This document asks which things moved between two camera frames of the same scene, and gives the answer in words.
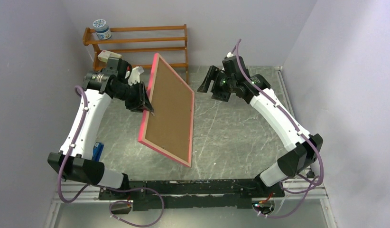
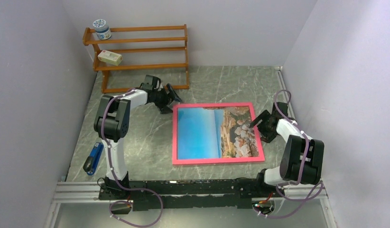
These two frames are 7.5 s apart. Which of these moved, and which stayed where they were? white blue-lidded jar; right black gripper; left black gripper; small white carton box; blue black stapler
Moved: left black gripper; right black gripper
Stayed: blue black stapler; small white carton box; white blue-lidded jar
